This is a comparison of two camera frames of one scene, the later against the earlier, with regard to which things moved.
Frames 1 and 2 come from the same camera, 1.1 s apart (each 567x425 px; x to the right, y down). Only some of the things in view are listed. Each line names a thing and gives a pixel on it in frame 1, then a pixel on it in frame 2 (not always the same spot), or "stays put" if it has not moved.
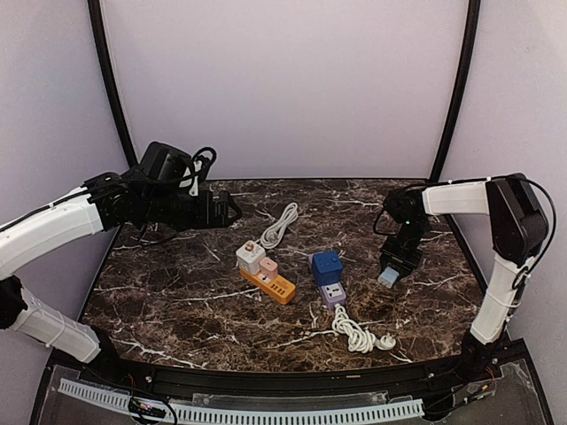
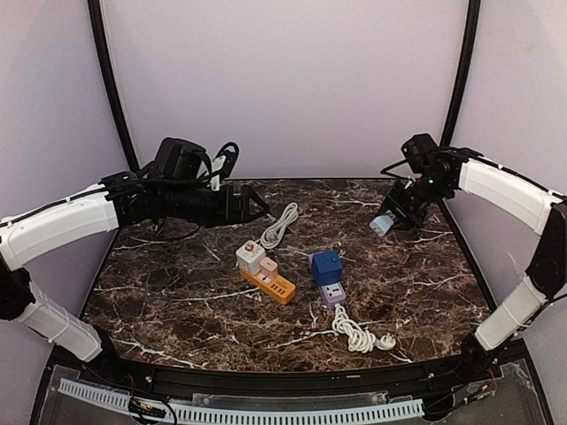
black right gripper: (389, 256) to (392, 204)
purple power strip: (332, 295) stays put
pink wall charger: (268, 267) stays put
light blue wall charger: (388, 277) to (381, 224)
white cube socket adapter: (251, 256) stays put
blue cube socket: (327, 267) stays put
